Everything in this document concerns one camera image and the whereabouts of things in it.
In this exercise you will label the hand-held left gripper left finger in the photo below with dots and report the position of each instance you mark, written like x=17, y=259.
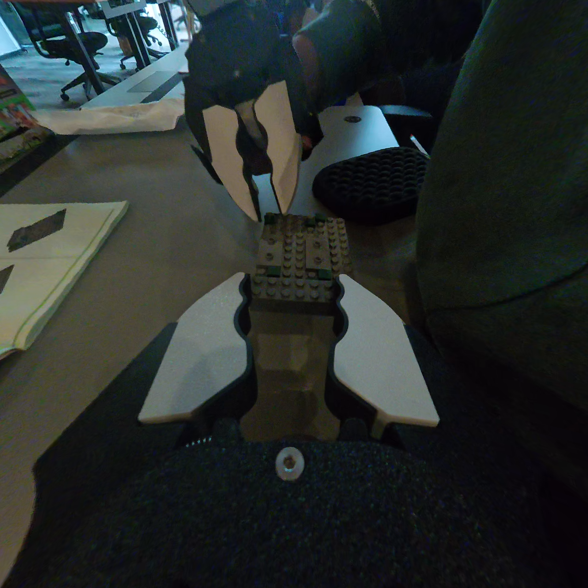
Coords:
x=202, y=363

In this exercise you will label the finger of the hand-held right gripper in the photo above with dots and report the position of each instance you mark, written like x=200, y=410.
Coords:
x=282, y=138
x=223, y=147

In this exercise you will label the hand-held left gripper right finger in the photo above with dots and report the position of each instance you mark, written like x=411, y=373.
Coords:
x=381, y=363

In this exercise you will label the grey studded building baseplate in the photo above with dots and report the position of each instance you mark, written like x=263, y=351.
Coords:
x=294, y=248

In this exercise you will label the grey long building brick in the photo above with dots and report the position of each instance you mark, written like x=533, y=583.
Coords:
x=289, y=287

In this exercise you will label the person's right forearm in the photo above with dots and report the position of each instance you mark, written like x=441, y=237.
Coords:
x=367, y=46

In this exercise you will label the black desk grommet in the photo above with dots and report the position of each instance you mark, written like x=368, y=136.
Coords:
x=353, y=119

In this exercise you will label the person's right hand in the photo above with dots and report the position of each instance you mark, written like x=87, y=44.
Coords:
x=307, y=64

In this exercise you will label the black honeycomb cushion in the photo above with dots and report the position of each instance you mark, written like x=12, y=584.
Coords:
x=372, y=183

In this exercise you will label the black office chair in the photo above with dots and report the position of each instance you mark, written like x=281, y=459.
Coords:
x=78, y=43
x=142, y=25

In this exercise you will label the crumpled white paper bag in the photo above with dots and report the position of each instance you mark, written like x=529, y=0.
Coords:
x=115, y=117

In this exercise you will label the adjoining grey table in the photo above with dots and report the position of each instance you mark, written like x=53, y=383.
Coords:
x=105, y=94

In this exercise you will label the open white instruction booklet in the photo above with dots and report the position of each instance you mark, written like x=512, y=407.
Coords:
x=55, y=285

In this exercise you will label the colourful green-edged toy box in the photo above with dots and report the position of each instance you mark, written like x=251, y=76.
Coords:
x=13, y=124

